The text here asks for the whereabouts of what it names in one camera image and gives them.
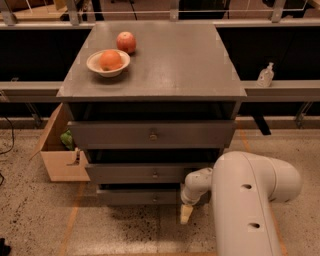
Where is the grey middle drawer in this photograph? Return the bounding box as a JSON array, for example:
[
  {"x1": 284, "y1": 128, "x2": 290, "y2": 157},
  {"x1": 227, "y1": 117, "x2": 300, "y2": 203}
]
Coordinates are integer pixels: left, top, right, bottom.
[{"x1": 85, "y1": 163, "x2": 213, "y2": 184}]

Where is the grey bottom drawer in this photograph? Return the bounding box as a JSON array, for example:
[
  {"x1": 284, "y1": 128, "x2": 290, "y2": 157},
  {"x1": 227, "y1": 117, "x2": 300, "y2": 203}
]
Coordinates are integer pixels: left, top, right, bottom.
[{"x1": 97, "y1": 183, "x2": 182, "y2": 206}]

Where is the cardboard box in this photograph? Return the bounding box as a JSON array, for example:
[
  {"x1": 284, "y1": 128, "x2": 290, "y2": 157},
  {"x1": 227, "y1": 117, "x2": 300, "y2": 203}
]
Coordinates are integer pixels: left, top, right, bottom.
[{"x1": 31, "y1": 104, "x2": 90, "y2": 182}]

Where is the grey drawer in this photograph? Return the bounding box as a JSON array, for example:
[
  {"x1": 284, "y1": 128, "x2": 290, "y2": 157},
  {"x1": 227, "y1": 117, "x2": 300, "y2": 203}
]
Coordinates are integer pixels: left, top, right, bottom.
[
  {"x1": 68, "y1": 121, "x2": 236, "y2": 149},
  {"x1": 85, "y1": 163, "x2": 213, "y2": 184},
  {"x1": 97, "y1": 183, "x2": 182, "y2": 206}
]

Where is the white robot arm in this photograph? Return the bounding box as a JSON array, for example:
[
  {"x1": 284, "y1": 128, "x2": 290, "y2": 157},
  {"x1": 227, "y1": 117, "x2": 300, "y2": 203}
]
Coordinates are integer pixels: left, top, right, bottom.
[{"x1": 180, "y1": 151, "x2": 302, "y2": 256}]

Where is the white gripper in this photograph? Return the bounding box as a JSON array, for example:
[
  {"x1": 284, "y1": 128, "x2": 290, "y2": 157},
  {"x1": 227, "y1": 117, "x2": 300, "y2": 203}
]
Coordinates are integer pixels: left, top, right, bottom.
[{"x1": 180, "y1": 187, "x2": 202, "y2": 224}]

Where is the grey top drawer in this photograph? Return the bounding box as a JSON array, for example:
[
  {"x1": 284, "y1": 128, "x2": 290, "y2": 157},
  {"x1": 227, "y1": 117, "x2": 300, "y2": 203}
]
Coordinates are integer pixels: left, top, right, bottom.
[{"x1": 68, "y1": 121, "x2": 236, "y2": 149}]

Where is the white ceramic bowl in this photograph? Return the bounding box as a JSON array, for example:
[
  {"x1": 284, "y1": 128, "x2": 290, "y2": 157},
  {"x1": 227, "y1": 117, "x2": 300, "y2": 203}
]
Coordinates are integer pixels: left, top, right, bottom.
[{"x1": 87, "y1": 49, "x2": 130, "y2": 78}]

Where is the green item in box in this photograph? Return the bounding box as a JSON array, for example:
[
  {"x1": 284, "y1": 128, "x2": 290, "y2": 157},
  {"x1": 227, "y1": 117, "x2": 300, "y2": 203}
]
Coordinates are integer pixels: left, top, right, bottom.
[{"x1": 60, "y1": 130, "x2": 75, "y2": 151}]

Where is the clear sanitizer pump bottle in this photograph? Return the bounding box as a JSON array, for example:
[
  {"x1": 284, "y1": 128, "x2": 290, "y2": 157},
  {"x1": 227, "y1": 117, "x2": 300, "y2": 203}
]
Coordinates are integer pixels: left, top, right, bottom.
[{"x1": 257, "y1": 62, "x2": 274, "y2": 87}]

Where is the red apple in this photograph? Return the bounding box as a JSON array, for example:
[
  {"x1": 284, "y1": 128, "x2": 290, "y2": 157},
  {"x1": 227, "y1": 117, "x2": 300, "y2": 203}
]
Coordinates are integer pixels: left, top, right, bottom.
[{"x1": 116, "y1": 31, "x2": 136, "y2": 54}]

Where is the orange fruit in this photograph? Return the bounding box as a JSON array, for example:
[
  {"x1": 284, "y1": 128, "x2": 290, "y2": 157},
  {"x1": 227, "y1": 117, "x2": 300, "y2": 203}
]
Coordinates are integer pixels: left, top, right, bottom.
[{"x1": 99, "y1": 50, "x2": 123, "y2": 71}]

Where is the black object bottom left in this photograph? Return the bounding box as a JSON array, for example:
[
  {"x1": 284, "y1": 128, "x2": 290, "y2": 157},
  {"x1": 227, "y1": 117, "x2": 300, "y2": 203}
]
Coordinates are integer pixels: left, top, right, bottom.
[{"x1": 0, "y1": 238, "x2": 11, "y2": 256}]

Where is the grey wooden drawer cabinet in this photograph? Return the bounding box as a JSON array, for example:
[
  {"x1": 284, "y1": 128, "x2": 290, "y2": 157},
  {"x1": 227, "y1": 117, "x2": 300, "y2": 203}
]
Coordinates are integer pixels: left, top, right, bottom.
[{"x1": 56, "y1": 21, "x2": 248, "y2": 206}]

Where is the black cable on floor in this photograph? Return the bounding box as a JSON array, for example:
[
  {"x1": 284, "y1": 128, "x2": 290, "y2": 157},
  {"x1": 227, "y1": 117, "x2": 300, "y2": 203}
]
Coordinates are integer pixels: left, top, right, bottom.
[{"x1": 0, "y1": 115, "x2": 16, "y2": 186}]

